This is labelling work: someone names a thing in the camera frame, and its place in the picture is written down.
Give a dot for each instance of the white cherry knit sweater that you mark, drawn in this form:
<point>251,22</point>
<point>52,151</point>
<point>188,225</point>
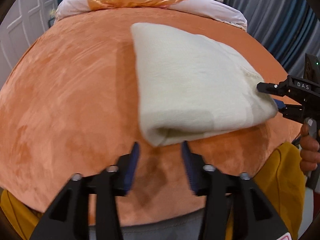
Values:
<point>192,87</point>

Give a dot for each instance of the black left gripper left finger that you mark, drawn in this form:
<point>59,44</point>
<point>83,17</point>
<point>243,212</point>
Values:
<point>67,215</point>

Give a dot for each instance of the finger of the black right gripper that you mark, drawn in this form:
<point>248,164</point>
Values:
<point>291,112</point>
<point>273,89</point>

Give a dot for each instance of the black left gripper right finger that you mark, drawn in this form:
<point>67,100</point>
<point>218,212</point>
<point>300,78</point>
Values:
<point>239,197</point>

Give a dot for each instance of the grey trousers of person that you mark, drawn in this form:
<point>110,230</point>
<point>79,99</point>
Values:
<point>182,227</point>

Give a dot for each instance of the orange plush bed cover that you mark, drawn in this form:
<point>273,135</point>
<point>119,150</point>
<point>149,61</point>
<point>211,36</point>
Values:
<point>70,105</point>

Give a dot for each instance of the white pillow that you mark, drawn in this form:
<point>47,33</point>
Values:
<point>205,8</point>

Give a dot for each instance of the grey blue curtain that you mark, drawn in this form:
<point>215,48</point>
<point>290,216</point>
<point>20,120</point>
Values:
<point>288,29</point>

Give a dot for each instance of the person's right hand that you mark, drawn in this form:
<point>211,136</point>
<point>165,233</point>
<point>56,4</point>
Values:
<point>309,152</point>

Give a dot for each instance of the yellow shirt of person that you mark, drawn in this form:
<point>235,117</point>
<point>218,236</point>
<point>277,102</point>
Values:
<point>280,179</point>

